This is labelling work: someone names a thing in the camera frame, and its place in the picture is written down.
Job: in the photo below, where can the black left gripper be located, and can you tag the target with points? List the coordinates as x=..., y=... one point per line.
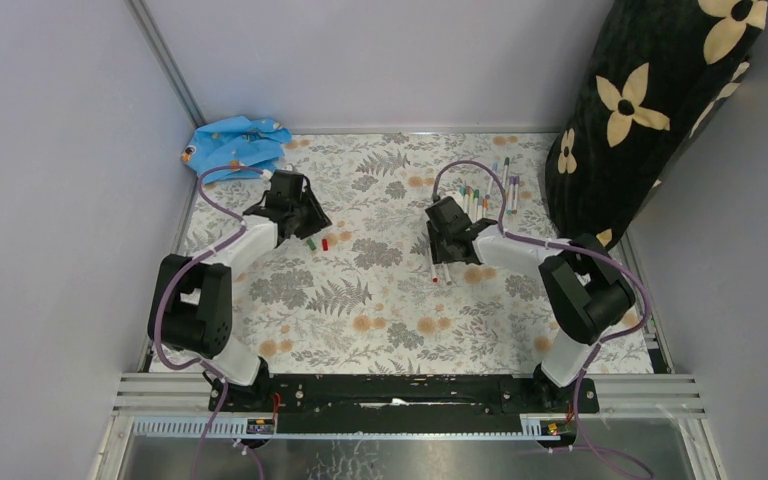
x=319, y=219

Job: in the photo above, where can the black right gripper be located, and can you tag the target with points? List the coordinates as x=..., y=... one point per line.
x=439, y=255

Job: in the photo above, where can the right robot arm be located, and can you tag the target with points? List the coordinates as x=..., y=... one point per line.
x=586, y=290

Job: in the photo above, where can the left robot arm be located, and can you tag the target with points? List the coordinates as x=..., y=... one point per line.
x=191, y=319

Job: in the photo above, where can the light blue cap marker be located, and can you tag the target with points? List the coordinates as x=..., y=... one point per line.
x=491, y=180

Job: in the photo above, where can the blue patterned cloth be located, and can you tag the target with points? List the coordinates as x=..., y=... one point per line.
x=237, y=143

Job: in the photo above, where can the floral table mat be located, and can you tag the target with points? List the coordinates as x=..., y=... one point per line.
x=368, y=304

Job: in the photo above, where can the black floral plush pillow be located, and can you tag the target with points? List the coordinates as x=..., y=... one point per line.
x=658, y=71

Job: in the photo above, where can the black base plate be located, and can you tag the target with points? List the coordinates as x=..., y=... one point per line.
x=403, y=404

